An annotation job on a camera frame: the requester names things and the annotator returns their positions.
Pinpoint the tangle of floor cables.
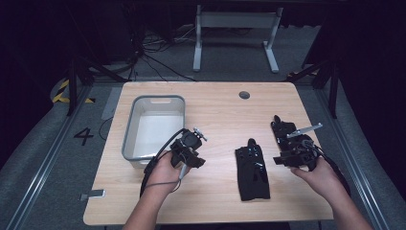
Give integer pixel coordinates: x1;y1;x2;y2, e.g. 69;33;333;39
127;25;197;82

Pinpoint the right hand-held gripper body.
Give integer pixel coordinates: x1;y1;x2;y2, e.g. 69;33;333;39
279;123;324;172

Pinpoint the yellow and black floor tape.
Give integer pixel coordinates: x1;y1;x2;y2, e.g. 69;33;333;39
52;79;96;104

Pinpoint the aluminium floor rail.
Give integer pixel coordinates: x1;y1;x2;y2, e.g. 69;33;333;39
314;85;391;230
6;85;94;230

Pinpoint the white metal desk frame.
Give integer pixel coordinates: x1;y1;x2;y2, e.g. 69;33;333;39
192;4;284;74

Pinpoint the person's right hand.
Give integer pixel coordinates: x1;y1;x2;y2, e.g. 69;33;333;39
290;157;344;200

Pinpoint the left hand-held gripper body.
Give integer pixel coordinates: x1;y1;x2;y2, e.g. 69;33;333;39
170;127;209;170

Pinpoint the black glove with white print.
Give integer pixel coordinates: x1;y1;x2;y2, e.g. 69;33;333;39
235;138;271;202

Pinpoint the grey floor tape strip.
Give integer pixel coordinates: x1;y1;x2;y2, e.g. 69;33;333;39
101;86;124;121

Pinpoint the black metal stand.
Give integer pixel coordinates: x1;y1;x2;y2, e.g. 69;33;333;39
65;54;128;117
284;58;340;119

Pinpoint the white bin with grey rim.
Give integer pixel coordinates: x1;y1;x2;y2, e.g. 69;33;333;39
121;94;187;170

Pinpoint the person's left hand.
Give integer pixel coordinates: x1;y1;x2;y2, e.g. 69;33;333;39
145;151;192;197

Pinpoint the thin grey gripper cable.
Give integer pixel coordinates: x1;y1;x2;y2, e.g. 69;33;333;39
143;163;190;194

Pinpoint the small metal bracket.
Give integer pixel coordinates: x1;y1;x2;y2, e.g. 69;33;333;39
79;189;106;202

